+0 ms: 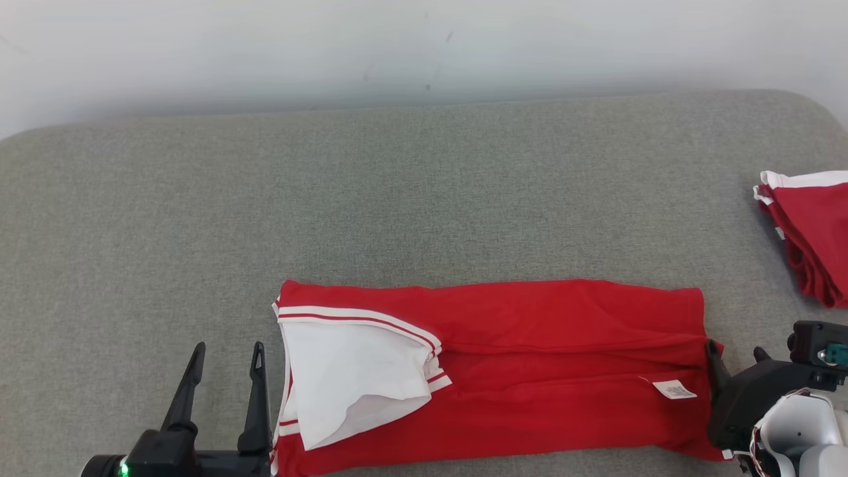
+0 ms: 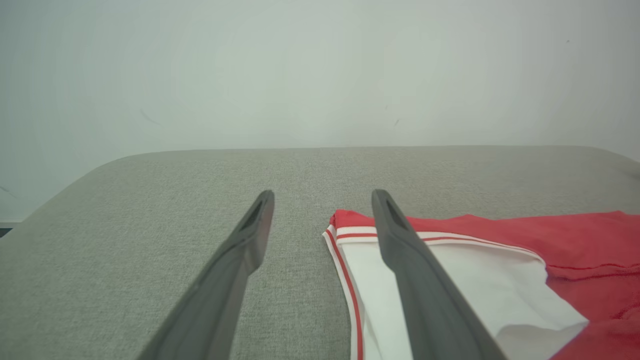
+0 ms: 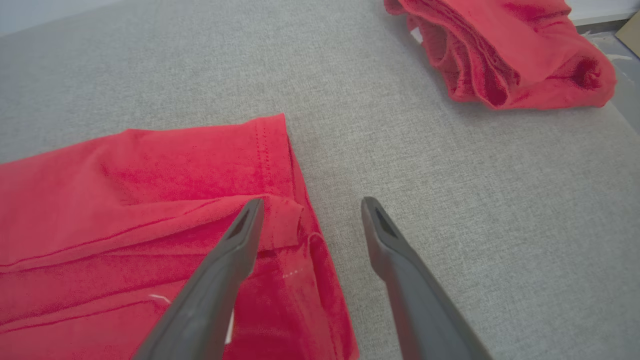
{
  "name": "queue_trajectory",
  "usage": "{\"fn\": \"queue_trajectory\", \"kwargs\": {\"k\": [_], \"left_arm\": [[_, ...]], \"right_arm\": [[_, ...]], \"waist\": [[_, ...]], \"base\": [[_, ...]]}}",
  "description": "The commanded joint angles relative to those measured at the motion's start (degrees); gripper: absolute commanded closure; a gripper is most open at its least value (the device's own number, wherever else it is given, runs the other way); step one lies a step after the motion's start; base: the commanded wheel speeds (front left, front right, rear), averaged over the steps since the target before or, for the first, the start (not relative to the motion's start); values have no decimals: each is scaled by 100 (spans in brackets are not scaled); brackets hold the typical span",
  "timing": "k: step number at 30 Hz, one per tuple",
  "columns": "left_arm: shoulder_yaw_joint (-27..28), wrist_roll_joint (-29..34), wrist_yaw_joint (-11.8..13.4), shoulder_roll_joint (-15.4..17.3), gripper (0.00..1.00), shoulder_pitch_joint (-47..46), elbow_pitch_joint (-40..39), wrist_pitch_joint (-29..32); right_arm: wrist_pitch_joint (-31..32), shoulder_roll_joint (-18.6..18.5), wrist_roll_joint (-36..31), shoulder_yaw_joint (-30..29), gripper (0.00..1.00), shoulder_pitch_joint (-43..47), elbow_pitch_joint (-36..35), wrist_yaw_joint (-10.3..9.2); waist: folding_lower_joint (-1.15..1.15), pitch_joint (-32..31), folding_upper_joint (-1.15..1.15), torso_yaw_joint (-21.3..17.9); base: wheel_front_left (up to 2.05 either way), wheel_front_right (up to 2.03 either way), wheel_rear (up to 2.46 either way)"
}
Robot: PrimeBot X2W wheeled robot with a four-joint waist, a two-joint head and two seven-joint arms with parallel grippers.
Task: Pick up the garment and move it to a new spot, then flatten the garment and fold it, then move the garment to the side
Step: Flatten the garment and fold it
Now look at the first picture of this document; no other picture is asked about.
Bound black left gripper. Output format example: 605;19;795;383
125;341;274;477

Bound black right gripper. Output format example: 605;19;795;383
704;339;839;456

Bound red shorts white waistband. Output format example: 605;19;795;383
753;170;848;309

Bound red shirt white striped sleeves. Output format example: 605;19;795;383
270;278;729;477

